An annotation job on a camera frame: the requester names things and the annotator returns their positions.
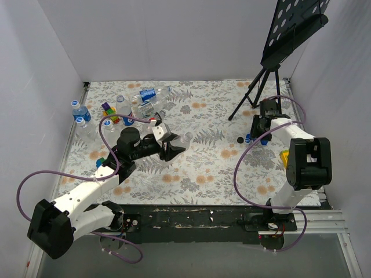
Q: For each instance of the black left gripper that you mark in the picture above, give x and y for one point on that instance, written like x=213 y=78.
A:
x=164 y=147

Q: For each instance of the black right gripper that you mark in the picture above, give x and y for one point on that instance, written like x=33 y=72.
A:
x=258 y=130

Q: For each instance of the Pepsi plastic bottle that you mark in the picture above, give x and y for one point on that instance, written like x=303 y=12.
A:
x=123 y=107
x=152 y=94

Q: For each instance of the Pocari Sweat plastic bottle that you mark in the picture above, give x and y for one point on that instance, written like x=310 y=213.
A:
x=82 y=112

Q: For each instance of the tall clear plastic bottle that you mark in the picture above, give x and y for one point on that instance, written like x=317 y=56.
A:
x=182 y=141

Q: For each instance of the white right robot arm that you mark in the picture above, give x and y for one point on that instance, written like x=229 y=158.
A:
x=309 y=165

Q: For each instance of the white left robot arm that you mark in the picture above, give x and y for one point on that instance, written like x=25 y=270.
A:
x=57 y=224

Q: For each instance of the clear bottle black label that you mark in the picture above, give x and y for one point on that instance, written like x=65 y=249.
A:
x=160 y=115

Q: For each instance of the small labelled clear bottle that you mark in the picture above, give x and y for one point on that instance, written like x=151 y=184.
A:
x=148 y=108

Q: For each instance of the yellow green toy blocks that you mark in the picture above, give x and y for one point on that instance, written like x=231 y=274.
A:
x=284 y=157

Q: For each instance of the colourful toy block car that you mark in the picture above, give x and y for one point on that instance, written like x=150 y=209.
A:
x=109 y=110

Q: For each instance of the blue green toy block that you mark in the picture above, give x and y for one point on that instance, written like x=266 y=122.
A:
x=100 y=162

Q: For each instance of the black music stand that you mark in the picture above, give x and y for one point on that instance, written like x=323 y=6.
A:
x=293 y=23

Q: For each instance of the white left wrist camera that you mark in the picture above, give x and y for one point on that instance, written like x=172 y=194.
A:
x=160 y=131

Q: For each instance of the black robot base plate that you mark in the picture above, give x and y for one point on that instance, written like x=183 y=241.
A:
x=201 y=224

